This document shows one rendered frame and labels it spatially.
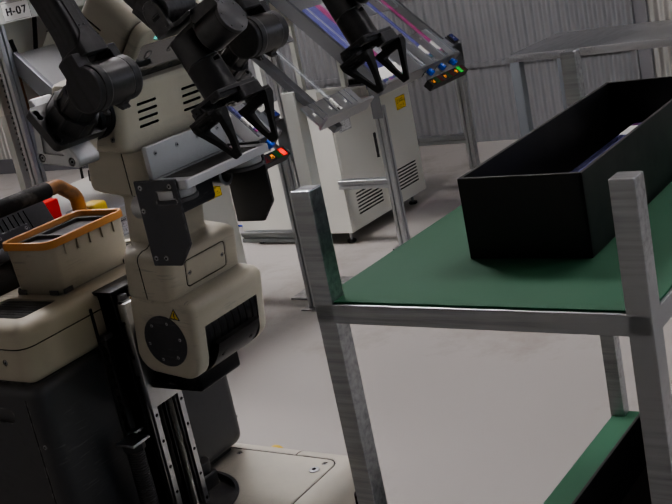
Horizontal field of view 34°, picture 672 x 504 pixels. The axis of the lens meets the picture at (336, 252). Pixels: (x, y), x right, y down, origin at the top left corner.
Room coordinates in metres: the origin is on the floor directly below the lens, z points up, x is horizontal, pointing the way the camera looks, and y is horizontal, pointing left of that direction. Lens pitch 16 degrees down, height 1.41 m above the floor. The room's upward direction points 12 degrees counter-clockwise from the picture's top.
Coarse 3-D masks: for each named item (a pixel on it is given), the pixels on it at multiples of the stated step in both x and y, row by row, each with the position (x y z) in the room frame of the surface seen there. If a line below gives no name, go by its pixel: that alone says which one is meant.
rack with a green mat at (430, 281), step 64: (576, 64) 2.06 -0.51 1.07; (320, 192) 1.38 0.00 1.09; (640, 192) 1.12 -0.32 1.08; (320, 256) 1.36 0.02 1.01; (384, 256) 1.51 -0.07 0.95; (448, 256) 1.45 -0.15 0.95; (640, 256) 1.11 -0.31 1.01; (320, 320) 1.38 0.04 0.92; (384, 320) 1.32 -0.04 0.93; (448, 320) 1.26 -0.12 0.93; (512, 320) 1.21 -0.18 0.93; (576, 320) 1.16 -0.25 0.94; (640, 320) 1.12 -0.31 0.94; (640, 384) 1.12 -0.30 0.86
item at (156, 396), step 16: (128, 304) 2.11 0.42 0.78; (240, 304) 2.09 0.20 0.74; (128, 320) 2.10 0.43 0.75; (224, 320) 2.04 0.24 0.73; (240, 320) 2.08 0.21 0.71; (256, 320) 2.09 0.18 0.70; (208, 336) 1.99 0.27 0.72; (224, 336) 2.02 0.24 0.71; (240, 336) 2.05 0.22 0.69; (208, 352) 2.00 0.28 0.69; (224, 352) 2.02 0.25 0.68; (144, 368) 2.11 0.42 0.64; (208, 368) 2.02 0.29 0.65; (224, 368) 2.10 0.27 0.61; (144, 384) 2.11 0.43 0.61; (160, 384) 2.10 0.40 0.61; (176, 384) 2.08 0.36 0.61; (192, 384) 2.05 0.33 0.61; (208, 384) 2.05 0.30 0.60; (160, 400) 2.13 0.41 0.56
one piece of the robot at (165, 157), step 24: (168, 144) 2.02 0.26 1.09; (192, 144) 2.07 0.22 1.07; (240, 144) 2.14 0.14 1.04; (264, 144) 2.10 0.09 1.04; (168, 168) 2.00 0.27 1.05; (192, 168) 2.01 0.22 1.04; (216, 168) 1.97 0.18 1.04; (240, 168) 2.08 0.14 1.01; (264, 168) 2.12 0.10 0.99; (144, 192) 1.96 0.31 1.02; (168, 192) 1.92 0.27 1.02; (192, 192) 1.93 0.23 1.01; (240, 192) 2.16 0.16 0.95; (264, 192) 2.13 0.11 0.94; (144, 216) 1.97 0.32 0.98; (168, 216) 1.93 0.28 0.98; (240, 216) 2.17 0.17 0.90; (264, 216) 2.13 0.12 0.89; (168, 240) 1.94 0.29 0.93; (168, 264) 1.95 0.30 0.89
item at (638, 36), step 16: (576, 32) 4.54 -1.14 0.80; (592, 32) 4.45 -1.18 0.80; (608, 32) 4.35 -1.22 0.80; (624, 32) 4.26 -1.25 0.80; (640, 32) 4.18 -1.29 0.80; (656, 32) 4.09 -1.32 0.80; (528, 48) 4.37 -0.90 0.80; (544, 48) 4.28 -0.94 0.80; (560, 48) 4.20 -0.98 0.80; (592, 48) 4.09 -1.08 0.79; (608, 48) 4.05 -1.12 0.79; (624, 48) 4.01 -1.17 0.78; (640, 48) 3.97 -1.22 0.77; (512, 64) 4.29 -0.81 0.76; (560, 64) 4.61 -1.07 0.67; (512, 80) 4.30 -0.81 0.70; (560, 80) 4.62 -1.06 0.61; (528, 96) 4.31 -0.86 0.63; (528, 112) 4.29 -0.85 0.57; (528, 128) 4.28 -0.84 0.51
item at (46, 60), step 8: (40, 48) 3.99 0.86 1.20; (48, 48) 4.01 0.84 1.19; (56, 48) 4.03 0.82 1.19; (24, 56) 3.91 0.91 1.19; (32, 56) 3.93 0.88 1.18; (40, 56) 3.95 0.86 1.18; (48, 56) 3.97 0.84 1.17; (56, 56) 3.98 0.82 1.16; (32, 64) 3.89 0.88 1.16; (40, 64) 3.91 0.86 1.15; (48, 64) 3.93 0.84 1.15; (56, 64) 3.94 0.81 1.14; (40, 72) 3.87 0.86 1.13; (48, 72) 3.89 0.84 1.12; (56, 72) 3.91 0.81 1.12; (56, 80) 3.87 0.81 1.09
